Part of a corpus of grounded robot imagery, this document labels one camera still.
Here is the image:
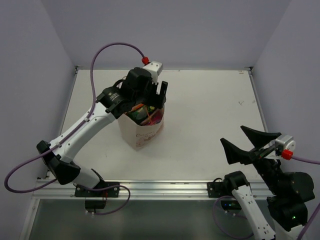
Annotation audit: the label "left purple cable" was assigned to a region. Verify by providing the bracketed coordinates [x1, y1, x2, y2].
[4, 43, 149, 194]

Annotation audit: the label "aluminium front rail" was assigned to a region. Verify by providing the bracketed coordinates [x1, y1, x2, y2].
[32, 180, 271, 201]

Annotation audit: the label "green snack packet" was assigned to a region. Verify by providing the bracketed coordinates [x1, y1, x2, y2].
[127, 105, 156, 122]

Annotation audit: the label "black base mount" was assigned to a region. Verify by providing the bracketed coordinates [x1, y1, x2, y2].
[74, 181, 120, 212]
[206, 177, 242, 211]

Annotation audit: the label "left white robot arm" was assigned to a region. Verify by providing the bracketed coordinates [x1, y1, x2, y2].
[36, 61, 168, 197]

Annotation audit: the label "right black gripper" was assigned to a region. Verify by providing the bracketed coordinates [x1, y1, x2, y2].
[221, 124, 284, 194]

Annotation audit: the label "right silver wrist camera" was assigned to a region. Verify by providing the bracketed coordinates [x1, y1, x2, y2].
[274, 134, 296, 160]

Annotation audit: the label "white paper bag orange handles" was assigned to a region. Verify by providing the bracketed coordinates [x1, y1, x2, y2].
[117, 104, 165, 151]

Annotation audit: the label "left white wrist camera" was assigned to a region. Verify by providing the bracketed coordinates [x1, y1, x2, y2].
[143, 61, 163, 84]

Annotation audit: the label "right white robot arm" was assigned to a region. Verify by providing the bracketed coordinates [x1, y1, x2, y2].
[220, 125, 315, 240]

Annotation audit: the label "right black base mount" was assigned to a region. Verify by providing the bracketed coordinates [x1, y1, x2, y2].
[206, 177, 242, 211]

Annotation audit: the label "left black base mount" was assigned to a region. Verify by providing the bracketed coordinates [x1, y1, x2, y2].
[74, 181, 120, 212]

